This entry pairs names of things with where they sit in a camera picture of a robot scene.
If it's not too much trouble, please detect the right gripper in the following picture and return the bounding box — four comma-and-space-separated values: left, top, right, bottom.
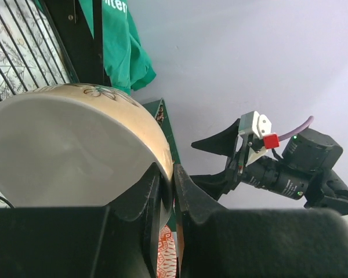
173, 118, 348, 277

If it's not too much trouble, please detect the green compartment tray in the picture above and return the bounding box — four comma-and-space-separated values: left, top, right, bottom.
143, 98, 180, 233

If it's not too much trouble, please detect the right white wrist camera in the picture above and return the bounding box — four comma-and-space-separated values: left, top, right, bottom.
238, 111, 280, 170

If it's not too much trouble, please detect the green shirt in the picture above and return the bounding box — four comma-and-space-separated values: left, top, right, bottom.
78, 0, 157, 95

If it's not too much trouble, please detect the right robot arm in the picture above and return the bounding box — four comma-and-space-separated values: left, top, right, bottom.
173, 119, 348, 277

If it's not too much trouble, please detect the cream ceramic bowl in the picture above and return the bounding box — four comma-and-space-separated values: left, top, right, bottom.
0, 83, 173, 226

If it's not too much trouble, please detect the orange patterned bowl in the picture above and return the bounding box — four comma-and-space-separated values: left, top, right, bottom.
157, 225, 177, 278

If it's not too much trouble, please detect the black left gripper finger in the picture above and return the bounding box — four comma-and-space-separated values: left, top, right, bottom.
0, 164, 161, 277

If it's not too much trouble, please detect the black wire dish rack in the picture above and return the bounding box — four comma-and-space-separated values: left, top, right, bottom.
0, 0, 113, 105

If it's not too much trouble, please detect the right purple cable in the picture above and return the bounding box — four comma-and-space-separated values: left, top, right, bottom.
278, 115, 316, 142

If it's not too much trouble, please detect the floral patterned table mat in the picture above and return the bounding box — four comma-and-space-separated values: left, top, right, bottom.
0, 1, 70, 101

